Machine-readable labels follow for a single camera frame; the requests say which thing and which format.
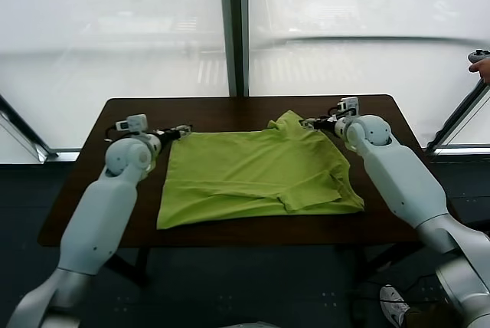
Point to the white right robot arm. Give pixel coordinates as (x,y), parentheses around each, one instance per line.
(402,182)

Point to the dark vertical window mullion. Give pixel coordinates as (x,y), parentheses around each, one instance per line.
(233,37)

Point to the slanted metal window frame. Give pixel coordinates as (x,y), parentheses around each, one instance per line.
(459,115)
(23,132)

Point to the person's bare hand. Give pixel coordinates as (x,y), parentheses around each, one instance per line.
(485,69)

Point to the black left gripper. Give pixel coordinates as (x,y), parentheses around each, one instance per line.
(166,137)

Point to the dark brown trouser leg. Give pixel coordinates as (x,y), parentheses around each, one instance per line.
(428,316)

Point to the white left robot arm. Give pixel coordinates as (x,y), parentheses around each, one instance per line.
(99,209)

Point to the white sneaker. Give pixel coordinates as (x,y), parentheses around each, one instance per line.
(394,305)

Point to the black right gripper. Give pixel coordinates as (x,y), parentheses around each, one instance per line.
(325,125)

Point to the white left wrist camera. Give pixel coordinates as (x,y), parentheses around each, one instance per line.
(134,123)

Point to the lime green t-shirt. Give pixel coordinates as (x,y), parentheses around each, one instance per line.
(249,174)

